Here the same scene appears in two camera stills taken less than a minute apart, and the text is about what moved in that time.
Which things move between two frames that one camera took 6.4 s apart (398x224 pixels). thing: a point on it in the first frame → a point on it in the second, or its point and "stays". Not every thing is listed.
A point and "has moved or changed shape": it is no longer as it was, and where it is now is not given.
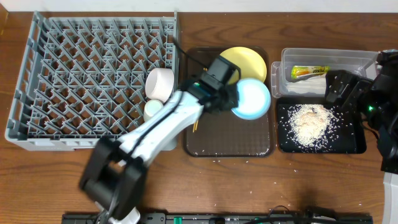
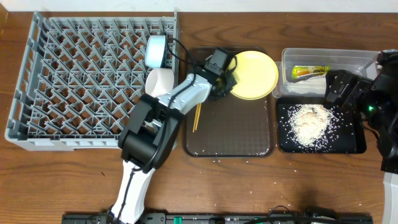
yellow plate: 251,64 has moved or changed shape
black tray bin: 313,125 stays
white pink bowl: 159,84 stays
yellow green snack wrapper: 301,71 stays
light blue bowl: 254,98 → 154,50
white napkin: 314,84 stays
